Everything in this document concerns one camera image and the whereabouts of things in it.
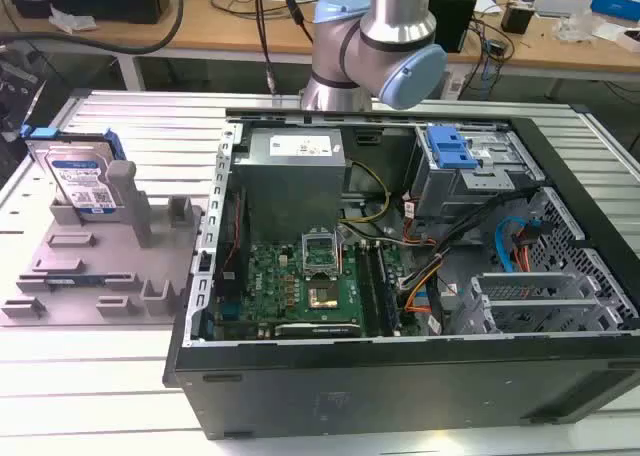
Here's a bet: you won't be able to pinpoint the hard disk in blue carrier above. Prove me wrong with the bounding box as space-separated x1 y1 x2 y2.
21 126 127 222

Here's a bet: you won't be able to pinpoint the metal socket cover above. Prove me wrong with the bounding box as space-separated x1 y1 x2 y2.
299 229 340 280

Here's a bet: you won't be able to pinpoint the grey power supply unit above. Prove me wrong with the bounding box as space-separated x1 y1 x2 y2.
231 128 346 237

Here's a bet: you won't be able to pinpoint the green motherboard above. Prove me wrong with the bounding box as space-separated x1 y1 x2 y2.
214 235 401 338

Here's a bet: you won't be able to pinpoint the CPU socket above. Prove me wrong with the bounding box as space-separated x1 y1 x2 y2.
305 281 347 313

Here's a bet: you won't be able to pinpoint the black RAM slots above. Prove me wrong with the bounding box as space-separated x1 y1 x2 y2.
357 245 401 337

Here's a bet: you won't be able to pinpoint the black graphics card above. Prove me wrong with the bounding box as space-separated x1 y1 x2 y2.
273 322 361 339

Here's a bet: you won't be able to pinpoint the blue drive bay latch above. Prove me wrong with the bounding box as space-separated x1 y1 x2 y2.
425 124 480 173

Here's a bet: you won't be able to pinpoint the metal drive cage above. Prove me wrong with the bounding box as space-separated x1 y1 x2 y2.
407 124 546 227

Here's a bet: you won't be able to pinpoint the black open PC case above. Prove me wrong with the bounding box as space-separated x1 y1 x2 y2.
163 106 640 441

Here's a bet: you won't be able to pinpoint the wooden desk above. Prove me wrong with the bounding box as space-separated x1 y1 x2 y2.
0 0 640 82

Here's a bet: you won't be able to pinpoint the grey plastic parts rack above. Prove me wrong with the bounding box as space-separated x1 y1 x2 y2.
0 159 207 328

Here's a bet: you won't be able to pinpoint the silver expansion slot covers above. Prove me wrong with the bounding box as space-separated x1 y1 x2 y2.
469 271 601 333

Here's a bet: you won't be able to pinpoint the RAM stick in rack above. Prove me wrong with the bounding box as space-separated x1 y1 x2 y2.
43 274 107 286

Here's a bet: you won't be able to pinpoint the black box on desk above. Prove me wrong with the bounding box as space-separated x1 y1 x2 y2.
500 1 535 34

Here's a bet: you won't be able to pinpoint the blue white carton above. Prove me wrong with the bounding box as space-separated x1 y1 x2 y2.
590 0 640 17

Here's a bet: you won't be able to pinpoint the yellow black power wires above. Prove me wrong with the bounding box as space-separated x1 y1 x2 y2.
339 160 392 224

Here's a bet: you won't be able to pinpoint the blue SATA wire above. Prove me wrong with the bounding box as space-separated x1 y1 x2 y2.
493 215 544 278

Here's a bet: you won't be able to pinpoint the black hanging cable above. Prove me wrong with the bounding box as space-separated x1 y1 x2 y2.
253 0 279 96

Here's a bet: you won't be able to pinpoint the orange power wire bundle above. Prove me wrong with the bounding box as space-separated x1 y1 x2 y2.
510 225 537 273

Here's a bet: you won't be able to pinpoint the thick grey cable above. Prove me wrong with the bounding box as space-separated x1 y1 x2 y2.
0 0 185 56

